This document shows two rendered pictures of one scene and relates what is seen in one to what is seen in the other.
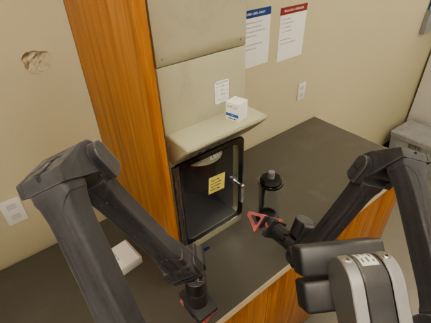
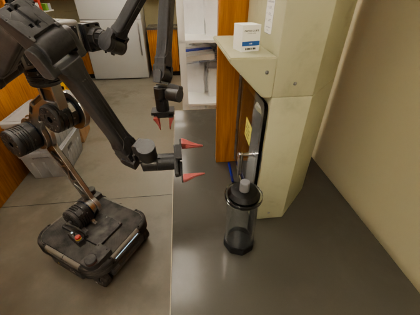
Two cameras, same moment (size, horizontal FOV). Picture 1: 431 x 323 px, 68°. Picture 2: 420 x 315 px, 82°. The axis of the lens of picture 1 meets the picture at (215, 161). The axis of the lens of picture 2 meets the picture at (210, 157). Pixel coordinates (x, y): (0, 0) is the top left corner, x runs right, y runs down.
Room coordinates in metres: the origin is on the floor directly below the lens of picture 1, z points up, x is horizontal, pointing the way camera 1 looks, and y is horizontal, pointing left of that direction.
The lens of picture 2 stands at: (1.19, -0.70, 1.64)
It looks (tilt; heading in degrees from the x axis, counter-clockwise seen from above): 35 degrees down; 121
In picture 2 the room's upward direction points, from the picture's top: straight up
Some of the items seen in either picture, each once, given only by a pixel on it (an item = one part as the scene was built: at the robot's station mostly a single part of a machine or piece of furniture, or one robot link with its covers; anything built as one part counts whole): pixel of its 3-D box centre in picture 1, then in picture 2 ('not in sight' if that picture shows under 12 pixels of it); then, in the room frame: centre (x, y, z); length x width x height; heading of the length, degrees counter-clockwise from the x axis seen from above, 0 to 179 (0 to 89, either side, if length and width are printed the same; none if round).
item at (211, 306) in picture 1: (197, 295); (162, 105); (0.49, 0.06, 1.21); 0.10 x 0.07 x 0.07; 38
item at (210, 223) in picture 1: (212, 193); (246, 139); (0.92, 0.01, 1.19); 0.30 x 0.01 x 0.40; 127
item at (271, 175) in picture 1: (270, 177); (244, 190); (1.02, -0.22, 1.18); 0.09 x 0.09 x 0.07
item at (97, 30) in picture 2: not in sight; (99, 37); (0.10, 0.11, 1.45); 0.09 x 0.08 x 0.12; 95
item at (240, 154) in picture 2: (238, 190); (244, 162); (0.96, -0.09, 1.17); 0.05 x 0.03 x 0.10; 37
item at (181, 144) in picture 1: (219, 138); (238, 62); (0.88, -0.02, 1.46); 0.32 x 0.11 x 0.10; 127
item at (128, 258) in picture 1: (117, 262); not in sight; (0.79, 0.40, 0.96); 0.16 x 0.12 x 0.04; 133
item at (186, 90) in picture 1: (190, 149); (289, 102); (1.02, 0.10, 1.33); 0.32 x 0.25 x 0.77; 127
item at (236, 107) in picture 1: (236, 109); (246, 37); (0.92, -0.07, 1.54); 0.05 x 0.05 x 0.06; 51
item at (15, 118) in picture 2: not in sight; (44, 124); (-1.41, 0.33, 0.49); 0.60 x 0.42 x 0.33; 127
